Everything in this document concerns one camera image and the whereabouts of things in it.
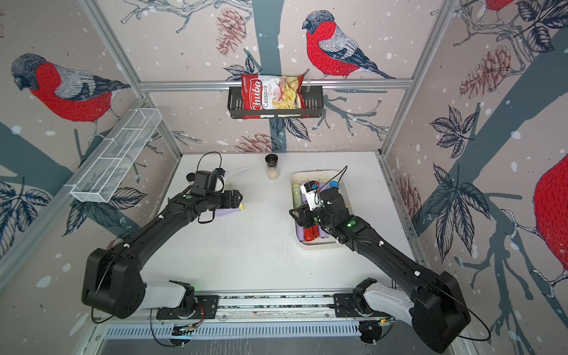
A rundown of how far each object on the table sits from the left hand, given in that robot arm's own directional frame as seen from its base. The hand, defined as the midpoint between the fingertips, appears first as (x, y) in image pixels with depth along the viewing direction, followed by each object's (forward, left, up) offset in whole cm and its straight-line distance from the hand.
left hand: (235, 192), depth 86 cm
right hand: (-9, -24, +2) cm, 25 cm away
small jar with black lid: (+12, +23, -5) cm, 27 cm away
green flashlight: (+6, -25, -12) cm, 28 cm away
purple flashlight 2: (-12, -26, -12) cm, 31 cm away
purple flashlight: (+15, -28, -12) cm, 34 cm away
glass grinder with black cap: (+20, -13, -11) cm, 26 cm away
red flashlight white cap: (+15, -34, -12) cm, 39 cm away
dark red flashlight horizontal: (-13, -30, -10) cm, 34 cm away
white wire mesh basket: (-5, +40, +15) cm, 44 cm away
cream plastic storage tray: (+22, -43, -16) cm, 51 cm away
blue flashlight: (+14, -43, -13) cm, 47 cm away
